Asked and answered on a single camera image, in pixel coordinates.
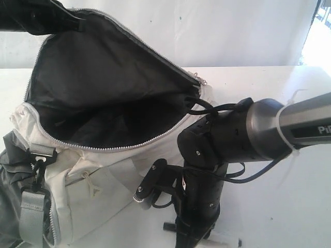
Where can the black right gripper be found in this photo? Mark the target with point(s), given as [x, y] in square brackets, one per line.
[200, 207]

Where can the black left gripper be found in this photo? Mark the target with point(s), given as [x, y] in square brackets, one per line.
[63, 20]

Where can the white marker black cap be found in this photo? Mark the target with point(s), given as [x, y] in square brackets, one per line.
[212, 236]

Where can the white fabric backpack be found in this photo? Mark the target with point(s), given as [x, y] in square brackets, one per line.
[100, 107]

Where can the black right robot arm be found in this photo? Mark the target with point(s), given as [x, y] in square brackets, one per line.
[237, 143]

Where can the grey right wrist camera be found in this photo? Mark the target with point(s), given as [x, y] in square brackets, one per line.
[161, 177]

